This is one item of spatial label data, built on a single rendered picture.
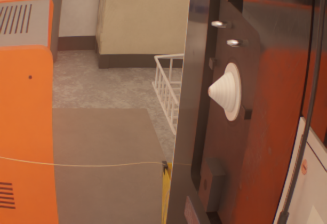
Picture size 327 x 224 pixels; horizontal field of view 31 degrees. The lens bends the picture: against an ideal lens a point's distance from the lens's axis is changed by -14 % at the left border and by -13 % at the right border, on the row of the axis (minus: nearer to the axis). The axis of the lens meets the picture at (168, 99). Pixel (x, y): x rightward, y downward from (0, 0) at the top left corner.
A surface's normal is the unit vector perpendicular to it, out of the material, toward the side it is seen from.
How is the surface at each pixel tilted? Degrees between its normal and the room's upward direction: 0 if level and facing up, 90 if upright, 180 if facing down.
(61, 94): 0
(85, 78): 0
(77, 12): 90
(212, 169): 0
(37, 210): 90
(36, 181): 90
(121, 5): 90
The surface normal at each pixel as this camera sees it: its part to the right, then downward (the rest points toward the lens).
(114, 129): 0.09, -0.91
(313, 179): -0.98, 0.00
